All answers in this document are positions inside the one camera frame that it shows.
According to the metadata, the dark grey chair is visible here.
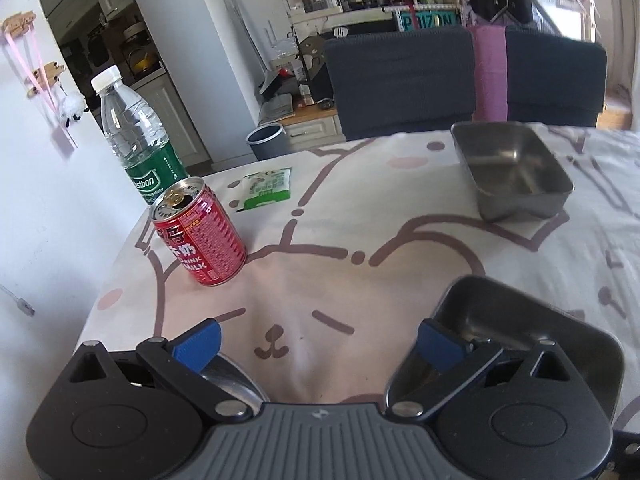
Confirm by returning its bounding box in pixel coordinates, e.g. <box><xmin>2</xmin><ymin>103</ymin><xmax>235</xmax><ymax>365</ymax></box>
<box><xmin>324</xmin><ymin>26</ymin><xmax>476</xmax><ymax>141</ymax></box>
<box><xmin>506</xmin><ymin>26</ymin><xmax>606</xmax><ymax>127</ymax></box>

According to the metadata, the teal prizon sign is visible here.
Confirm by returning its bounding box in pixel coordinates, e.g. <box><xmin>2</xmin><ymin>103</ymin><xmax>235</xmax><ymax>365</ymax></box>
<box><xmin>394</xmin><ymin>9</ymin><xmax>461</xmax><ymax>32</ymax></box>

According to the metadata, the cartoon printed tablecloth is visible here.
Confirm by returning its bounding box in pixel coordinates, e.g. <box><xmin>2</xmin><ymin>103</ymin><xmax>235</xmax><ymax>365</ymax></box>
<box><xmin>82</xmin><ymin>125</ymin><xmax>639</xmax><ymax>431</ymax></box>

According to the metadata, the pink cushion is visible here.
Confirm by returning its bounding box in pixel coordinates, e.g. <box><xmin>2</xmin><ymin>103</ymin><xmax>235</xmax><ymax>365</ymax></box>
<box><xmin>469</xmin><ymin>25</ymin><xmax>508</xmax><ymax>122</ymax></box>

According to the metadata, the right dark grey chair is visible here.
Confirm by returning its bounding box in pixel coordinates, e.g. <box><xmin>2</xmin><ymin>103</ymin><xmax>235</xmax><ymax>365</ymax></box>
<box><xmin>506</xmin><ymin>26</ymin><xmax>606</xmax><ymax>127</ymax></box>

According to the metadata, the green white snack packet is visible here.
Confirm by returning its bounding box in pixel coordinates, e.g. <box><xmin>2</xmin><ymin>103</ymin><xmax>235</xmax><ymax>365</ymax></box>
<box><xmin>236</xmin><ymin>167</ymin><xmax>292</xmax><ymax>212</ymax></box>

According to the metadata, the left dark grey chair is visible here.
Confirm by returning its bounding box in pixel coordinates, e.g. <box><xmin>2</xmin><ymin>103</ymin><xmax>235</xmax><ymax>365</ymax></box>
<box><xmin>324</xmin><ymin>26</ymin><xmax>476</xmax><ymax>141</ymax></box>

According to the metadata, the red milk drink can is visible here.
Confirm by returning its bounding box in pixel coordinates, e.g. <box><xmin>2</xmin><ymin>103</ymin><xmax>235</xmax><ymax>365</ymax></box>
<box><xmin>150</xmin><ymin>177</ymin><xmax>247</xmax><ymax>286</ymax></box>

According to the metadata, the clear water bottle green label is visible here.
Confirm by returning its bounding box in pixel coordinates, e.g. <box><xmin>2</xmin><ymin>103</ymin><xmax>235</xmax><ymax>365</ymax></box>
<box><xmin>91</xmin><ymin>65</ymin><xmax>189</xmax><ymax>205</ymax></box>

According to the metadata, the rectangular steel tray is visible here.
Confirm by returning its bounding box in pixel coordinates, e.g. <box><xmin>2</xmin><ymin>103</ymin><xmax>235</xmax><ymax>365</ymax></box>
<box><xmin>395</xmin><ymin>275</ymin><xmax>624</xmax><ymax>446</ymax></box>
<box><xmin>451</xmin><ymin>122</ymin><xmax>574</xmax><ymax>223</ymax></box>

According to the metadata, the grey trash bin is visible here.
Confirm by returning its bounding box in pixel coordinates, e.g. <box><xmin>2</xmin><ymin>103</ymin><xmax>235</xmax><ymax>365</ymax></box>
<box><xmin>246</xmin><ymin>122</ymin><xmax>291</xmax><ymax>160</ymax></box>

